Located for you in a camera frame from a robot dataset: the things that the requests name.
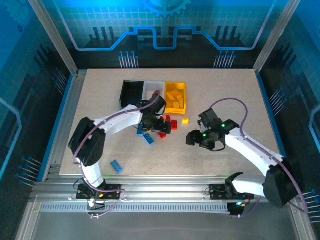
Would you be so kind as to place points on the black plastic bin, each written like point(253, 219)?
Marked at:
point(131, 90)

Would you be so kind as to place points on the aluminium frame post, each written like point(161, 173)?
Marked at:
point(55, 35)
point(275, 35)

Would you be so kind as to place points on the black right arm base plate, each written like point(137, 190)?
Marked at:
point(217, 192)

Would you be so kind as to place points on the aluminium frame rail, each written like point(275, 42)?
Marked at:
point(162, 185)

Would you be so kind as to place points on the white plug connector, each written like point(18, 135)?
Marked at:
point(91, 203)

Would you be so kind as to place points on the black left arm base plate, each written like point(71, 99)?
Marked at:
point(112, 192)

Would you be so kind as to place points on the small yellow lego brick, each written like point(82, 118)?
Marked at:
point(185, 121)

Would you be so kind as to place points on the black controller box with LEDs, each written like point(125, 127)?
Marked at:
point(235, 211)

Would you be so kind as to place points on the blue lego brick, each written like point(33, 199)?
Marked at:
point(149, 139)
point(140, 130)
point(116, 166)

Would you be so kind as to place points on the aluminium side rail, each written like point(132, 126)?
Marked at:
point(71, 105)

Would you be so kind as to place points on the blue table edge strip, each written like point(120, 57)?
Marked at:
point(273, 120)
point(58, 120)

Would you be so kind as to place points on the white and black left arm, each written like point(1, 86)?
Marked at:
point(120, 120)

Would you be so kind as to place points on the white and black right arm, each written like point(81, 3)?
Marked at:
point(250, 147)

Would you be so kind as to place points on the yellow plastic bin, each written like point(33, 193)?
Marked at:
point(173, 111)

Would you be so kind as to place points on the white plastic bin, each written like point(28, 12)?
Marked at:
point(153, 86)

